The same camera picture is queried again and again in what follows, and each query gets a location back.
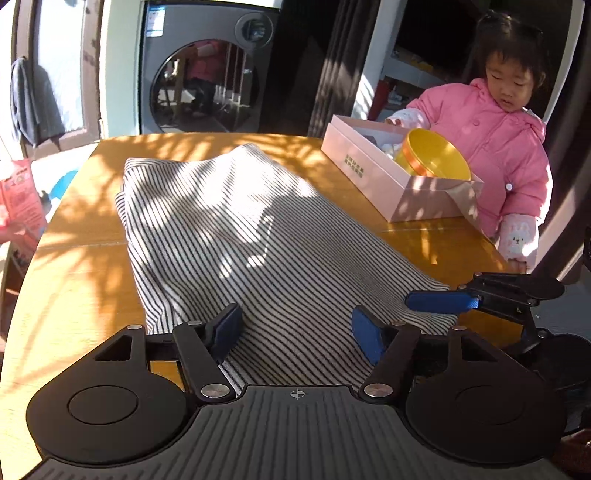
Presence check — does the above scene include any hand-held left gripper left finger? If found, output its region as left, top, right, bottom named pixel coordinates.
left=91, top=302, right=244, bottom=403

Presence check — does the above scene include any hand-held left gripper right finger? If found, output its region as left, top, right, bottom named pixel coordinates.
left=351, top=305, right=523, bottom=403

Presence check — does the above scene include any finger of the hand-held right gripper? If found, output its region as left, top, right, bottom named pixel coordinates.
left=405, top=272, right=566, bottom=313

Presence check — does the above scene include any grey striped garment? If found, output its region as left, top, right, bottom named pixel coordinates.
left=115, top=143, right=460, bottom=388

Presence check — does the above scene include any yellow round tin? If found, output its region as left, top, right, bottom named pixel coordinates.
left=400, top=128, right=472, bottom=182

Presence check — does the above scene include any pink cardboard box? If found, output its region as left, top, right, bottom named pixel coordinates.
left=321, top=115, right=485, bottom=223

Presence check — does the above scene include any blue round object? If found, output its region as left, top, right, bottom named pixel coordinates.
left=48, top=170, right=79, bottom=204

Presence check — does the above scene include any white media shelf cabinet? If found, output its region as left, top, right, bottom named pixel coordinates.
left=369, top=44, right=462, bottom=121

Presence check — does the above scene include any pink printed packet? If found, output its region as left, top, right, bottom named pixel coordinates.
left=0, top=159, right=48, bottom=250

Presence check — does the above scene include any grey front-load washing machine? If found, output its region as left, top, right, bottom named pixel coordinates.
left=139, top=0, right=282, bottom=136

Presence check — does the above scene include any dark brown curtain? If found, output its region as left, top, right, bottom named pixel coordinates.
left=307, top=0, right=384, bottom=139

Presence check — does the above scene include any dark hanging towel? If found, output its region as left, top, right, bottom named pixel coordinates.
left=10, top=56, right=44, bottom=147

